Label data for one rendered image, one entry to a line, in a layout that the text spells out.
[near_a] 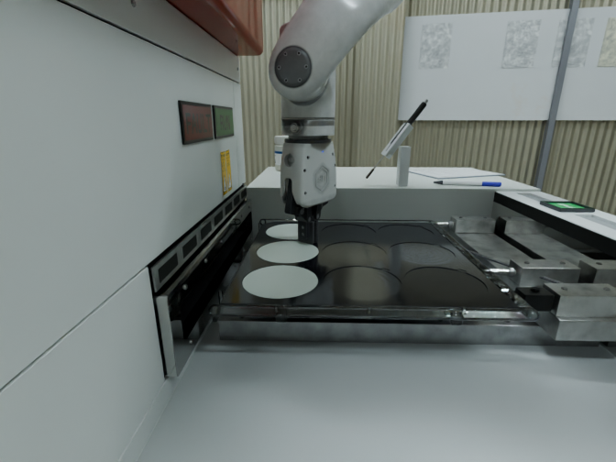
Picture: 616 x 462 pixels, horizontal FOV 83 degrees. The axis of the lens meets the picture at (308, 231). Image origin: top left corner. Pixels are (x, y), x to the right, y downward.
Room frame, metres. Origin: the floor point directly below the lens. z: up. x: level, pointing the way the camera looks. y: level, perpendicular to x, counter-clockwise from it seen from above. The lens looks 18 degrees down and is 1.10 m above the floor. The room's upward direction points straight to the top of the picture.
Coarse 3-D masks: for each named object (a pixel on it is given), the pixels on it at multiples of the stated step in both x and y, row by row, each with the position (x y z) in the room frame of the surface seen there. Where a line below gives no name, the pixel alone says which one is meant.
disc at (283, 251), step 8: (264, 248) 0.54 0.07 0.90; (272, 248) 0.54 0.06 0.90; (280, 248) 0.54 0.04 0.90; (288, 248) 0.54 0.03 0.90; (296, 248) 0.54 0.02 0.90; (304, 248) 0.54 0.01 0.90; (312, 248) 0.54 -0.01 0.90; (264, 256) 0.51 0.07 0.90; (272, 256) 0.51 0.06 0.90; (280, 256) 0.51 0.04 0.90; (288, 256) 0.51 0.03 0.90; (296, 256) 0.51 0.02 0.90; (304, 256) 0.51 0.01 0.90; (312, 256) 0.51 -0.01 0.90
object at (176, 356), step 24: (240, 216) 0.63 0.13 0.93; (216, 240) 0.47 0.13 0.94; (240, 240) 0.66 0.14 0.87; (192, 264) 0.38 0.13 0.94; (168, 288) 0.32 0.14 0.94; (192, 288) 0.37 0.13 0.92; (216, 288) 0.45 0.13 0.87; (168, 312) 0.30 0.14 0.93; (192, 312) 0.39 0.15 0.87; (168, 336) 0.30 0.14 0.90; (192, 336) 0.35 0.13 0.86; (168, 360) 0.30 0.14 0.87
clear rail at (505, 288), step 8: (432, 224) 0.69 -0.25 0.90; (440, 232) 0.63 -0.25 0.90; (448, 240) 0.59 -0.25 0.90; (464, 248) 0.53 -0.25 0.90; (472, 256) 0.50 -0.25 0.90; (480, 264) 0.47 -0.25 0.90; (488, 272) 0.44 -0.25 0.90; (496, 280) 0.42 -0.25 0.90; (504, 288) 0.40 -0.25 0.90; (512, 296) 0.38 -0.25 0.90; (520, 296) 0.37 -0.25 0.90; (520, 304) 0.36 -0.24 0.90; (528, 304) 0.35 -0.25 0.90
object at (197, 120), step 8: (184, 104) 0.42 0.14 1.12; (184, 112) 0.42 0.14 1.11; (192, 112) 0.45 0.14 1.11; (200, 112) 0.48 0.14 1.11; (208, 112) 0.51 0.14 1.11; (184, 120) 0.42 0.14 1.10; (192, 120) 0.45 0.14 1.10; (200, 120) 0.47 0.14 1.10; (208, 120) 0.51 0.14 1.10; (184, 128) 0.42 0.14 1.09; (192, 128) 0.44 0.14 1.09; (200, 128) 0.47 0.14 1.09; (208, 128) 0.51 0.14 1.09; (192, 136) 0.44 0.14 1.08; (200, 136) 0.47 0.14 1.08; (208, 136) 0.50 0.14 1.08
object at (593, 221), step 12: (504, 192) 0.71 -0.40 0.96; (516, 192) 0.71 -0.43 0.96; (528, 192) 0.71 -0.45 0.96; (540, 192) 0.71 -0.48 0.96; (528, 204) 0.61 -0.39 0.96; (540, 204) 0.60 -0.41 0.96; (564, 216) 0.52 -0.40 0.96; (576, 216) 0.52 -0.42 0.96; (588, 216) 0.54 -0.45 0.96; (600, 216) 0.52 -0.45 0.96; (612, 216) 0.52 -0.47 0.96; (588, 228) 0.46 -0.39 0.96; (600, 228) 0.46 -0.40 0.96; (612, 228) 0.47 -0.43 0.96
